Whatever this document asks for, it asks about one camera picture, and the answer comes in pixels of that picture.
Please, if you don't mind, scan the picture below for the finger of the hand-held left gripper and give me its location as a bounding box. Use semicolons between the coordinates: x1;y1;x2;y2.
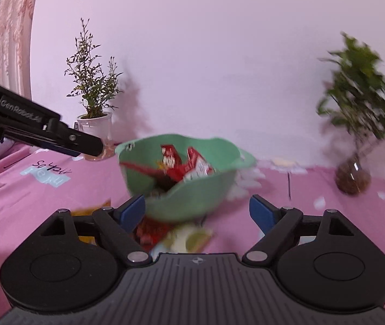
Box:
37;121;107;158

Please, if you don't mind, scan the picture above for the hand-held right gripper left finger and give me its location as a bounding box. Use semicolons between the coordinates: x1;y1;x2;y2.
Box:
41;194;152;266

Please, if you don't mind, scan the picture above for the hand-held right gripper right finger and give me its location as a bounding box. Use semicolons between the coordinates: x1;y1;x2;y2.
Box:
242;194;354;266

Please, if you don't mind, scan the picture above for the yellow snack packet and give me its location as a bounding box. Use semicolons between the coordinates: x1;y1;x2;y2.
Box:
70;199;112;244

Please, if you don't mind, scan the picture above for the red packet with white letters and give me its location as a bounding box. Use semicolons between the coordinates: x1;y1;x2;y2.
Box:
160;144;183;178

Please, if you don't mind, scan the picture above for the green plastic bowl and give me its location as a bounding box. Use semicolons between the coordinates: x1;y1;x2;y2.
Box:
115;135;257;224

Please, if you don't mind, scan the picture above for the red white pyramid packet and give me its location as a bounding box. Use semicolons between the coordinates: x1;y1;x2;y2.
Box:
183;147;215;184

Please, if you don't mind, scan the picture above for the small plant in white pot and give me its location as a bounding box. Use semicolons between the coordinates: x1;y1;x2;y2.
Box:
64;17;124;160

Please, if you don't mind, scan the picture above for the pink patterned curtain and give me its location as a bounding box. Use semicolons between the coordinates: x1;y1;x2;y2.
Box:
0;0;43;100

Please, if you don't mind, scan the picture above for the leafy plant in glass vase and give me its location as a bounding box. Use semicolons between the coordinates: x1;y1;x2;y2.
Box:
316;33;385;196

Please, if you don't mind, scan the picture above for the pink printed tablecloth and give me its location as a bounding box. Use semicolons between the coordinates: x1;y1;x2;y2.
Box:
0;141;385;312

